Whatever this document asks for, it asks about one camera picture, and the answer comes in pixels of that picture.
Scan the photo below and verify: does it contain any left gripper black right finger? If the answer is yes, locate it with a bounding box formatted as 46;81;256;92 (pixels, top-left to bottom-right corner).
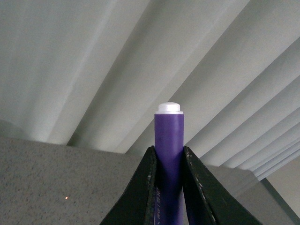
183;146;261;225

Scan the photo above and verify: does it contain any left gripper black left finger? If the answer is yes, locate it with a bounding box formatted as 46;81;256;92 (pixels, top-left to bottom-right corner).
101;146;157;225

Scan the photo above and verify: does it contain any purple highlighter pen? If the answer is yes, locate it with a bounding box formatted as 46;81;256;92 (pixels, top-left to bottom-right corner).
154;102;184;225

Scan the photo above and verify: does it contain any white pleated curtain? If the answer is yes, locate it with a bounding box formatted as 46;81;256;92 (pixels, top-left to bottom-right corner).
0;0;300;179

